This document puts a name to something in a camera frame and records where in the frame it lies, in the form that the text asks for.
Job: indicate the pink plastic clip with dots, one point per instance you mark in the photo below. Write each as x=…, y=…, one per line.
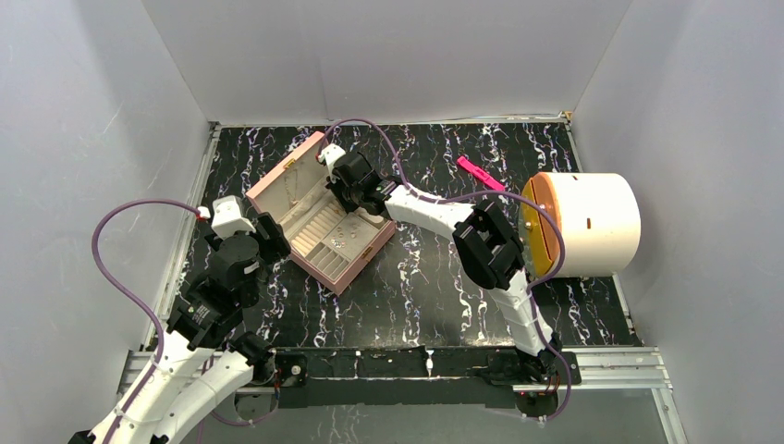
x=479, y=174

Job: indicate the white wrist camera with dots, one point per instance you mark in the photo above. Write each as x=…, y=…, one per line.
x=328, y=157
x=228, y=218

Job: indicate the white cylinder with orange lid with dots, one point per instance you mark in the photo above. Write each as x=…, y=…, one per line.
x=597, y=215

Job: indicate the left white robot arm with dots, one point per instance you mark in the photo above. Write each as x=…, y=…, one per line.
x=195, y=367

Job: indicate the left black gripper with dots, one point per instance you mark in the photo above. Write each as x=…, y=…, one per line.
x=275, y=245

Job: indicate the pink jewelry box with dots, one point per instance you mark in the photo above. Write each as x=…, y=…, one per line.
x=294, y=192

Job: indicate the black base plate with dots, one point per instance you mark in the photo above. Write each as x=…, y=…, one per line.
x=311, y=377

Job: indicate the aluminium frame rail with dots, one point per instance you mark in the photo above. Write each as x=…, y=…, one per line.
x=605, y=394

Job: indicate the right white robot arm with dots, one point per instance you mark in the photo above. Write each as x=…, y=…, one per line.
x=489, y=248

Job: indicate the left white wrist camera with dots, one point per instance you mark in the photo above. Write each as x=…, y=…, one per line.
x=228, y=218

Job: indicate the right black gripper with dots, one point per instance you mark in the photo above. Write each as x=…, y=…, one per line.
x=336, y=189

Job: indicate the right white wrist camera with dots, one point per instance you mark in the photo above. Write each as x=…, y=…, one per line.
x=328, y=157

